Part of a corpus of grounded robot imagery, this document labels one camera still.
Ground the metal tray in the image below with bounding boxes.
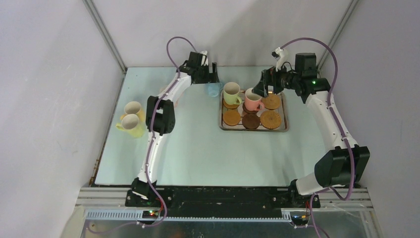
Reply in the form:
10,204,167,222
218,90,290,132

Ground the blue mug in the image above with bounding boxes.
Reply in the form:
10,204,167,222
207,82,223,97

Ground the pink cup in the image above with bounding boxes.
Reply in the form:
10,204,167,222
244,88,265,111
159,85,184,108

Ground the yellow-green mug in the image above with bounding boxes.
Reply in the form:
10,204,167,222
116,114,145,138

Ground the green cup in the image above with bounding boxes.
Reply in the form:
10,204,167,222
223,82,242,105

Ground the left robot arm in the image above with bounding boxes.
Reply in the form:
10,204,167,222
131,51,219,207

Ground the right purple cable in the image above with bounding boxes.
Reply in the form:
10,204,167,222
280,37,357,238

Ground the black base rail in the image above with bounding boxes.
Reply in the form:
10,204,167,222
126,185,320,219

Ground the yellow mug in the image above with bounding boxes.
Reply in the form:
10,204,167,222
120,101,146,122

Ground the dark wood coaster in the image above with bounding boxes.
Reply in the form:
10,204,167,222
242,104,259,114
242,114,260,129

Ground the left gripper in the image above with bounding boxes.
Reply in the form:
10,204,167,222
193,62,218,85

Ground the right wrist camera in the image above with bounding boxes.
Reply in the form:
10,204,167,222
271,47,289,71

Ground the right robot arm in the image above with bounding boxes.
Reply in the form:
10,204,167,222
252,48,370,207

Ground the light wood coaster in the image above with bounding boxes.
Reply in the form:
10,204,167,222
222,100,240,110
222,110,241,126

